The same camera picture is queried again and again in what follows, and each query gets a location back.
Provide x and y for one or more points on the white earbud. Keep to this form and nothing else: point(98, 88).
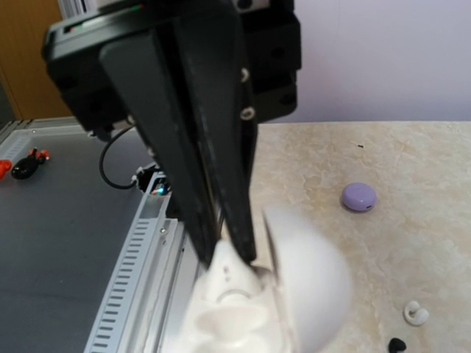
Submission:
point(414, 314)
point(229, 278)

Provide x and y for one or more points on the aluminium front rail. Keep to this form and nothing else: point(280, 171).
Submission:
point(146, 297)

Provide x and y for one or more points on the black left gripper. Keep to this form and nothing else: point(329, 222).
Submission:
point(212, 37)

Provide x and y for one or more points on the purple earbud charging case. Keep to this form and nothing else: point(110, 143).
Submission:
point(358, 197)

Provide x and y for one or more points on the wooden door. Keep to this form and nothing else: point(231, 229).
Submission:
point(29, 90)

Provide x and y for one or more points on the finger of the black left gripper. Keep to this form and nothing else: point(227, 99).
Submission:
point(147, 73)

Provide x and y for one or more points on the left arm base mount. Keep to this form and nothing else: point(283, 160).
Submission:
point(157, 191)

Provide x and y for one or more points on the white earbud charging case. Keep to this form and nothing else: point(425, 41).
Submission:
point(304, 302)

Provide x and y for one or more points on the black earbud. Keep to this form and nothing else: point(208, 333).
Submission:
point(396, 345)

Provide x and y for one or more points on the black red tool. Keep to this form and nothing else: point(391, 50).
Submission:
point(26, 166)

